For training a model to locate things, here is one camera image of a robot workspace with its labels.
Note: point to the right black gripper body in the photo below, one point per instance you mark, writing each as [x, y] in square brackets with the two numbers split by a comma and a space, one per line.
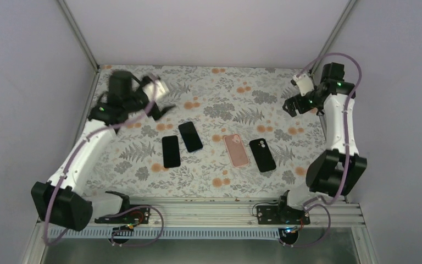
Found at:
[304, 107]

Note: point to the black phone case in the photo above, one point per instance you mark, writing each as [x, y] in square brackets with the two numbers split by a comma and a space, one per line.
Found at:
[262, 155]

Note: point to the black phone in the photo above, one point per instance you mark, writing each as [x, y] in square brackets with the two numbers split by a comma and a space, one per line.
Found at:
[171, 152]

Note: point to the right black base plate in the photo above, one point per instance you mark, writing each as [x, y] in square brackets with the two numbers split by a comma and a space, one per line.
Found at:
[273, 215]

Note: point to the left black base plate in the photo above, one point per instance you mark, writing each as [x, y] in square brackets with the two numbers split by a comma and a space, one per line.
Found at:
[133, 217]

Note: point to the floral patterned table mat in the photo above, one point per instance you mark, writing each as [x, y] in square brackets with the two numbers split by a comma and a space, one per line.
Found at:
[219, 102]

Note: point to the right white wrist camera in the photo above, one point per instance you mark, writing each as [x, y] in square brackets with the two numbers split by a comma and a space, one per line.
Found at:
[304, 83]

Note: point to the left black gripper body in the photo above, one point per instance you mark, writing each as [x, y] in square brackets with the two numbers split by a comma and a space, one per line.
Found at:
[131, 102]

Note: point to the pink phone case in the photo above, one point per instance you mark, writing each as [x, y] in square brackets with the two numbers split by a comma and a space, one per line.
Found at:
[236, 150]

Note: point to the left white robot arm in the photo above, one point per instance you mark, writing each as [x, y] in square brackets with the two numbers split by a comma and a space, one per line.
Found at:
[60, 200]

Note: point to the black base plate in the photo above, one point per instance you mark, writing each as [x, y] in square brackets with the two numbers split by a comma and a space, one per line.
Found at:
[133, 217]
[273, 215]

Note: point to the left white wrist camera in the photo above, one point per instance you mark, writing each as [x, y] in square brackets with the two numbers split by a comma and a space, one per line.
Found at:
[154, 87]

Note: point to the aluminium rail frame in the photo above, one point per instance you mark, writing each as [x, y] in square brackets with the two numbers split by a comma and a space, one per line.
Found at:
[236, 213]

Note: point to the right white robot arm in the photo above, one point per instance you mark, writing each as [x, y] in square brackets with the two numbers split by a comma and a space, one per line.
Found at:
[338, 168]

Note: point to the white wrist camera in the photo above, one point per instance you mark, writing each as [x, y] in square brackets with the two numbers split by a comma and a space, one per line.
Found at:
[154, 87]
[304, 83]

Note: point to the grey slotted cable duct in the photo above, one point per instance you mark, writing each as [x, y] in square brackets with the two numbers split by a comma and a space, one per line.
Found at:
[176, 233]

